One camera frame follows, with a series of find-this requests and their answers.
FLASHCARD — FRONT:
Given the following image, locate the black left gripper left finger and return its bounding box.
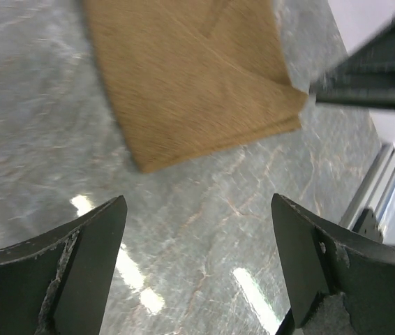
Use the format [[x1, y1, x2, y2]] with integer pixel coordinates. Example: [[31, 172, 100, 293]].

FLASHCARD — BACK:
[[0, 196, 127, 334]]

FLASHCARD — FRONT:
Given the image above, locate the brown cloth napkin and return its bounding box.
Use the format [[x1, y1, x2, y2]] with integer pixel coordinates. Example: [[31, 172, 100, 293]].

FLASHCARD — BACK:
[[82, 0, 308, 173]]

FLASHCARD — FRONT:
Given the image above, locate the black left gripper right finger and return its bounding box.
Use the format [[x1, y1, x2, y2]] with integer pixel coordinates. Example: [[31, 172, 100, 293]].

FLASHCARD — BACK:
[[271, 194, 395, 334]]

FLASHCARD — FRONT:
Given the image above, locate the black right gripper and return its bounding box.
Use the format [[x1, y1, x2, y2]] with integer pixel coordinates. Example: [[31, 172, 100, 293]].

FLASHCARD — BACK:
[[311, 17, 395, 110]]

